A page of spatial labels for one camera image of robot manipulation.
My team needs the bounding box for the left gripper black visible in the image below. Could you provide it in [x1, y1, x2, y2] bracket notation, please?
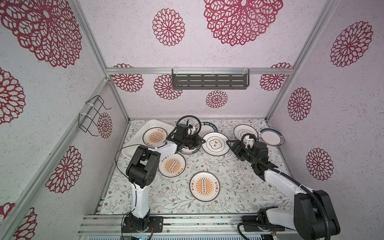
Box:
[182, 132, 206, 150]

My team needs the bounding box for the white flower outline plate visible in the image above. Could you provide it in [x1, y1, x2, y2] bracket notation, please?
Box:
[202, 132, 230, 157]

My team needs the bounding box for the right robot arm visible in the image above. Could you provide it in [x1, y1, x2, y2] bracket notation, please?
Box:
[226, 140, 341, 240]

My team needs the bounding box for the green rim plate back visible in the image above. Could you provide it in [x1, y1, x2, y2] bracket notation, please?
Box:
[199, 122, 218, 138]

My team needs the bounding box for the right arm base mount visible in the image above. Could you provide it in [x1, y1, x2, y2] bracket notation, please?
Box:
[242, 207, 279, 232]

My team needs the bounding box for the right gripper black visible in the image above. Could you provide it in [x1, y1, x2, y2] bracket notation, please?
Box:
[227, 140, 258, 167]

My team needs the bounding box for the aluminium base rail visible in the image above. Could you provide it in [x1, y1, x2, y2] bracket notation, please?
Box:
[77, 213, 301, 236]

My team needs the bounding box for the white plate brown line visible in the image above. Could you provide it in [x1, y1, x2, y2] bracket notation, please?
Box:
[234, 125, 259, 144]

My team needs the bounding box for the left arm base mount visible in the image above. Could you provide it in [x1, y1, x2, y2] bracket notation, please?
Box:
[122, 215, 164, 234]

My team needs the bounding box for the black wire wall rack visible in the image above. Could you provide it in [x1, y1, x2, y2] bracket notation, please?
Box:
[78, 95, 112, 137]

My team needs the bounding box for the orange sunburst plate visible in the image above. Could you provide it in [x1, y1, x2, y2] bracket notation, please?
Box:
[190, 171, 221, 202]
[158, 154, 186, 178]
[143, 127, 168, 147]

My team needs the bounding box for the white plastic bin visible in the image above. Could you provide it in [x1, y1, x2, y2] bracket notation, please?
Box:
[122, 120, 174, 158]

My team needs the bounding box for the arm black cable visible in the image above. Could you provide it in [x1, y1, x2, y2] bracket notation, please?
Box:
[236, 133, 331, 240]
[114, 114, 202, 235]

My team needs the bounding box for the striped rim plate far right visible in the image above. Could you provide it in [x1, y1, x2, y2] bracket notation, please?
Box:
[259, 128, 285, 147]

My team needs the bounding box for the grey slotted wall shelf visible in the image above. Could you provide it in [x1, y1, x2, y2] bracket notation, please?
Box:
[171, 69, 250, 90]

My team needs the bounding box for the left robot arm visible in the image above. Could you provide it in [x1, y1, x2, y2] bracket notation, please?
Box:
[126, 122, 205, 220]

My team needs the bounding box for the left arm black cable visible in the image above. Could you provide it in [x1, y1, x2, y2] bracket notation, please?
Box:
[114, 114, 202, 235]

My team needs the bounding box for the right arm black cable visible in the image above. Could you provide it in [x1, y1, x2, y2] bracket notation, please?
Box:
[236, 133, 331, 240]

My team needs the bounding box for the green rim plate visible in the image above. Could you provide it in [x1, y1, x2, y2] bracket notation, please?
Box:
[180, 146, 201, 155]
[199, 122, 218, 138]

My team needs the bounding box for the green rim plate left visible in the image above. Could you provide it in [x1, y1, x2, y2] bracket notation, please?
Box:
[180, 146, 201, 155]

